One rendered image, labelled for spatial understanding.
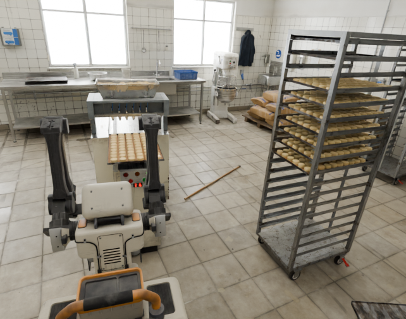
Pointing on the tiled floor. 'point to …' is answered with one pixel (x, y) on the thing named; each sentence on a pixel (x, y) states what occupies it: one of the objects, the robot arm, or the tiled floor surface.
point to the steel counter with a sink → (16, 84)
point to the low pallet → (260, 123)
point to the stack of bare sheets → (381, 310)
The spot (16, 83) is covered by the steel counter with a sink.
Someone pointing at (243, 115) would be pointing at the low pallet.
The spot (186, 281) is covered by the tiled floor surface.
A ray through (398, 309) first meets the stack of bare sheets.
